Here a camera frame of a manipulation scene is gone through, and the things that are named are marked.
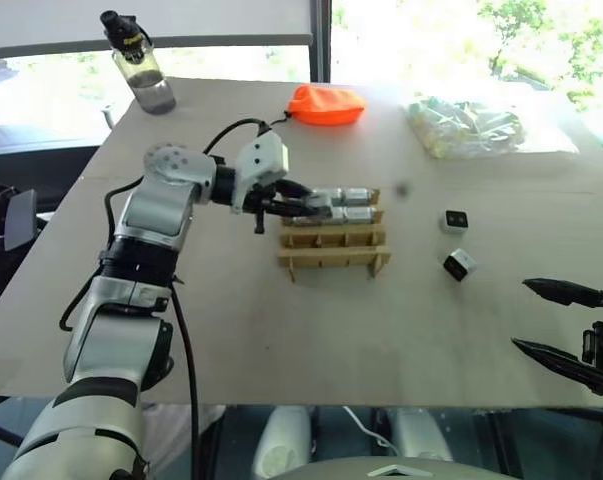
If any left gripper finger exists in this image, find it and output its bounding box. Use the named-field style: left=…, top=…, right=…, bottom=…
left=267, top=199, right=318, bottom=218
left=275, top=178, right=315, bottom=200

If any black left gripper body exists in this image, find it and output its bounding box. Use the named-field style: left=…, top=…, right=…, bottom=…
left=242, top=179, right=288, bottom=236

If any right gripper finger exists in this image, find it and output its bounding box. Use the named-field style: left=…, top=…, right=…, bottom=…
left=521, top=277, right=603, bottom=309
left=510, top=337, right=603, bottom=397

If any wooden slotted rack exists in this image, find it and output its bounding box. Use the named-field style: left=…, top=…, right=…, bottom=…
left=277, top=188, right=393, bottom=283

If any orange fabric pouch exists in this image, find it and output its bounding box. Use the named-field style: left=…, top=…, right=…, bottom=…
left=286, top=83, right=368, bottom=127

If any white rounded robot leg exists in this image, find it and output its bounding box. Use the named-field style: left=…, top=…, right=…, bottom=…
left=252, top=405, right=313, bottom=480
left=384, top=406, right=454, bottom=462

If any clear black-capped water bottle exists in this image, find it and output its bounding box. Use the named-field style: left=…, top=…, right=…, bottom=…
left=99, top=9, right=178, bottom=117

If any clear plastic bag of items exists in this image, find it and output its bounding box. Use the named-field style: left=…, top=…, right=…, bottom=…
left=405, top=95, right=580, bottom=161

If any dark rounded robot torso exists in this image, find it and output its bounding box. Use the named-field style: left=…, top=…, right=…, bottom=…
left=274, top=453, right=525, bottom=480

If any white roller blind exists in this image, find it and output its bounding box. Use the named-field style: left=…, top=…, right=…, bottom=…
left=0, top=0, right=315, bottom=62

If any dark seat furniture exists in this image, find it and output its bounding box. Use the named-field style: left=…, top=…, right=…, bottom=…
left=0, top=123, right=108, bottom=316

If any grey flat panel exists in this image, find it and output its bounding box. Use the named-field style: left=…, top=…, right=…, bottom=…
left=2, top=188, right=40, bottom=252

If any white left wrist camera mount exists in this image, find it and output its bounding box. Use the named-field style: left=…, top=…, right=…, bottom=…
left=230, top=130, right=290, bottom=215

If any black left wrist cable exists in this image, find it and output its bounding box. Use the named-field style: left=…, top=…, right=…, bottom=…
left=202, top=117, right=278, bottom=154

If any white black-faced camera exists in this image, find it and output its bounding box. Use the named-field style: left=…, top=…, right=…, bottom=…
left=441, top=247, right=479, bottom=283
left=440, top=209, right=470, bottom=236

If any dark window frame post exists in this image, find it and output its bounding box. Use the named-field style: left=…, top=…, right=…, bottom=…
left=308, top=0, right=333, bottom=84

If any thin white cable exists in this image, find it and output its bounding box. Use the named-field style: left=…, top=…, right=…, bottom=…
left=341, top=405, right=399, bottom=455

